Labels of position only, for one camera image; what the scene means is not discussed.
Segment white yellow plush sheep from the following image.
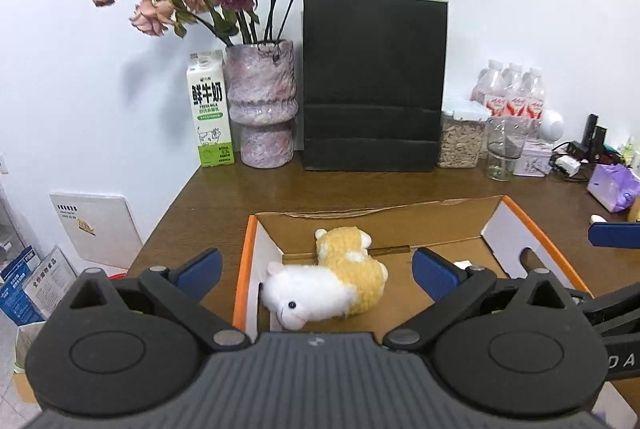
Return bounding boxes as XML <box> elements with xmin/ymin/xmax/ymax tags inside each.
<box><xmin>260</xmin><ymin>227</ymin><xmax>388</xmax><ymax>331</ymax></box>

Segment small white round lid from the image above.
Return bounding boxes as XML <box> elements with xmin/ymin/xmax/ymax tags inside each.
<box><xmin>589</xmin><ymin>215</ymin><xmax>606</xmax><ymax>224</ymax></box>

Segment purple tissue pack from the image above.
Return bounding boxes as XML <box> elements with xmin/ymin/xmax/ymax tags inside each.
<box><xmin>587</xmin><ymin>165</ymin><xmax>639</xmax><ymax>214</ymax></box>

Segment white power strip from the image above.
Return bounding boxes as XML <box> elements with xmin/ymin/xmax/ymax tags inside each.
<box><xmin>551</xmin><ymin>154</ymin><xmax>582</xmax><ymax>178</ymax></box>

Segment blue boxes on floor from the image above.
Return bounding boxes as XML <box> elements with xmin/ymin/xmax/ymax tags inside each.
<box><xmin>1</xmin><ymin>246</ymin><xmax>77</xmax><ymax>326</ymax></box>

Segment white tin box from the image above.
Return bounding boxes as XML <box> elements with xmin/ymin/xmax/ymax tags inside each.
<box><xmin>513</xmin><ymin>140</ymin><xmax>553</xmax><ymax>178</ymax></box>

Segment red cardboard box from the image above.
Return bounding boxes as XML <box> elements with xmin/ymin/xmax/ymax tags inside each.
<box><xmin>232</xmin><ymin>196</ymin><xmax>587</xmax><ymax>338</ymax></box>

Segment empty drinking glass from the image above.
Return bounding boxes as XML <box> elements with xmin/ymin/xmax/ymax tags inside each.
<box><xmin>486</xmin><ymin>116</ymin><xmax>528</xmax><ymax>181</ymax></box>

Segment water bottle right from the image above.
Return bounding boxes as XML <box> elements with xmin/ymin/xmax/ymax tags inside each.
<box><xmin>523</xmin><ymin>67</ymin><xmax>546</xmax><ymax>120</ymax></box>

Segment water bottle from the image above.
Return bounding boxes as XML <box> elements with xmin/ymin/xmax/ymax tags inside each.
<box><xmin>502</xmin><ymin>63</ymin><xmax>527</xmax><ymax>117</ymax></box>
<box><xmin>523</xmin><ymin>67</ymin><xmax>546</xmax><ymax>120</ymax></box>
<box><xmin>471</xmin><ymin>60</ymin><xmax>506</xmax><ymax>117</ymax></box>

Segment water bottle middle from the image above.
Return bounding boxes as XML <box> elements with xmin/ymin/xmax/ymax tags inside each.
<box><xmin>502</xmin><ymin>63</ymin><xmax>527</xmax><ymax>117</ymax></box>

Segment clear jar with seeds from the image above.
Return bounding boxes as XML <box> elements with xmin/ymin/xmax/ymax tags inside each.
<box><xmin>437</xmin><ymin>100</ymin><xmax>490</xmax><ymax>169</ymax></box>

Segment water bottle left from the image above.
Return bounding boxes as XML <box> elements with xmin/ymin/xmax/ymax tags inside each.
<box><xmin>471</xmin><ymin>60</ymin><xmax>506</xmax><ymax>117</ymax></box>

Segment green white milk carton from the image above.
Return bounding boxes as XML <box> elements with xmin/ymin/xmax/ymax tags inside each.
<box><xmin>186</xmin><ymin>50</ymin><xmax>234</xmax><ymax>167</ymax></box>

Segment purple ceramic vase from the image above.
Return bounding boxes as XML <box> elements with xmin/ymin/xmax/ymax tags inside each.
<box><xmin>224</xmin><ymin>40</ymin><xmax>298</xmax><ymax>169</ymax></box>

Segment black paper shopping bag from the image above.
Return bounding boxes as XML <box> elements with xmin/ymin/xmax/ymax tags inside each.
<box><xmin>303</xmin><ymin>0</ymin><xmax>448</xmax><ymax>172</ymax></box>

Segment white round camera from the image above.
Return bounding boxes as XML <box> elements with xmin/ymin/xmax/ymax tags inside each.
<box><xmin>537</xmin><ymin>108</ymin><xmax>564</xmax><ymax>143</ymax></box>

